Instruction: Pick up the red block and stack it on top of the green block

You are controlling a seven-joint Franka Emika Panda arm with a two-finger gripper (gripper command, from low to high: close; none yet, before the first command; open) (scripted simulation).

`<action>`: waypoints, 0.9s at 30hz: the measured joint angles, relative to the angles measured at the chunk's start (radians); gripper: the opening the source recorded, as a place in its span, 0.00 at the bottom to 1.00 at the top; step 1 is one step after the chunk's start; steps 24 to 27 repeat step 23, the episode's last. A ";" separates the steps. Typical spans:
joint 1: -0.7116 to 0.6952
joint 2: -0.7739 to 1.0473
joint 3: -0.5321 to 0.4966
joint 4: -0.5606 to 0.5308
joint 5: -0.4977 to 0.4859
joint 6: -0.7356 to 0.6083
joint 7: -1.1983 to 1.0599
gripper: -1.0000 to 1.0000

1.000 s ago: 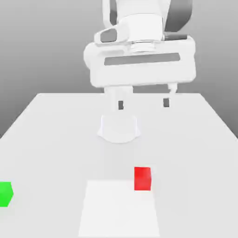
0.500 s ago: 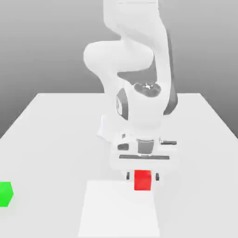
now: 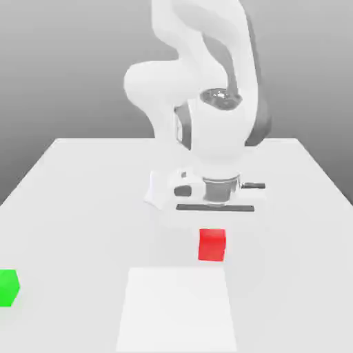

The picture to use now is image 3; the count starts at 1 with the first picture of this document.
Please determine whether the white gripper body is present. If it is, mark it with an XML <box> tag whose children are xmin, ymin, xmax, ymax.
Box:
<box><xmin>174</xmin><ymin>203</ymin><xmax>256</xmax><ymax>221</ymax></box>

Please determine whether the small red cube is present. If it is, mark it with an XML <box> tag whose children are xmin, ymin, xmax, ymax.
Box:
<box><xmin>197</xmin><ymin>228</ymin><xmax>227</xmax><ymax>262</ymax></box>

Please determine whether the small green cube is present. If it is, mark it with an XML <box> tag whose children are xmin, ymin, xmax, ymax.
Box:
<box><xmin>0</xmin><ymin>269</ymin><xmax>21</xmax><ymax>307</ymax></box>

